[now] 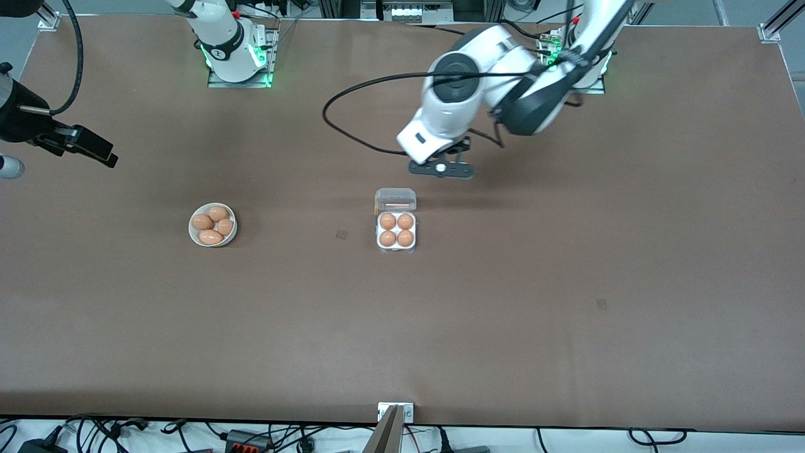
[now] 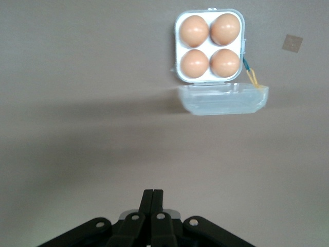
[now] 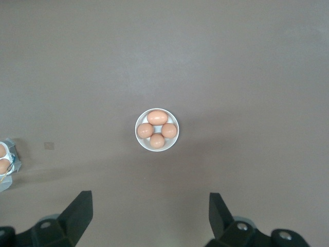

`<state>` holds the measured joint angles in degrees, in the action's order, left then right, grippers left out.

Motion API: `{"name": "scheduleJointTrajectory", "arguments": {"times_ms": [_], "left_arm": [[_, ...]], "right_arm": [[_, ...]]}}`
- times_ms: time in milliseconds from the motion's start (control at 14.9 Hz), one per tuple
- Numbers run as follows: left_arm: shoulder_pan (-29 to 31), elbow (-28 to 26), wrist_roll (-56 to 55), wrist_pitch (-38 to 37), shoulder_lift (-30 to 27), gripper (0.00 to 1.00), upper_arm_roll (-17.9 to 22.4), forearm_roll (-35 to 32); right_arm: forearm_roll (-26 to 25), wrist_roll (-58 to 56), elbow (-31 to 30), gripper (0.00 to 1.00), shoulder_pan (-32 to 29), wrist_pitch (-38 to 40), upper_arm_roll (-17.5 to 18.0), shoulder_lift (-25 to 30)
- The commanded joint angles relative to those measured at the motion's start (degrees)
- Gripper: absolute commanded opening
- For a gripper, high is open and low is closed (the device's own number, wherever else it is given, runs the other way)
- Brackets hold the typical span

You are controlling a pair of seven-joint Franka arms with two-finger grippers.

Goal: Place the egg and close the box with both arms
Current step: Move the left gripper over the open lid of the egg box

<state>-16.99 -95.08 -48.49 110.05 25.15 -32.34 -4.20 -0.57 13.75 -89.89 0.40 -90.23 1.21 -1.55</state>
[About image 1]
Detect clear plastic egg carton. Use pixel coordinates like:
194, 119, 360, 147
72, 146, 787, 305
375, 187, 418, 254

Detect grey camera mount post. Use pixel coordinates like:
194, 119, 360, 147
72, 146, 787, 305
363, 405, 405, 453

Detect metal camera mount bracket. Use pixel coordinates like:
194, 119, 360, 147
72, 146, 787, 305
377, 402, 415, 423

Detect long black table cable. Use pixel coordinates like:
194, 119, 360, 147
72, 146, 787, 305
408, 23, 469, 36

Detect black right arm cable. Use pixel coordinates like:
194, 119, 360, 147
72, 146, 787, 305
50, 0, 86, 115

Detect tangled black cables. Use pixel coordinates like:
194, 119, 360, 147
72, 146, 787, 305
60, 414, 152, 444

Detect black box with orange connectors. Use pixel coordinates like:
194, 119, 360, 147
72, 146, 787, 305
225, 429, 273, 453

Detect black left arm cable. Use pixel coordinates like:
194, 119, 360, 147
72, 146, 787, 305
322, 70, 567, 156

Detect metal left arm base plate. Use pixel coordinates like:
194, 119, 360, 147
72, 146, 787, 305
539, 28, 607, 95

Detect black power adapter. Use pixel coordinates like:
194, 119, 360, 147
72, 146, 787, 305
18, 437, 69, 453

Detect black looped cable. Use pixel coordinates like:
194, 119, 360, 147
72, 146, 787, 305
628, 427, 688, 447

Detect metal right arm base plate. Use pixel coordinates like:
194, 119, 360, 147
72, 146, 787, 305
207, 25, 275, 89

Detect white power strip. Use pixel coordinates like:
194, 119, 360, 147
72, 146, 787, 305
379, 0, 455, 25

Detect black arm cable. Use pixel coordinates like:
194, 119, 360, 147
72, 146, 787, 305
322, 70, 567, 156
50, 0, 86, 115

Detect white round bowl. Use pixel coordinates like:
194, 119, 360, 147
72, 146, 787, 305
189, 203, 238, 248

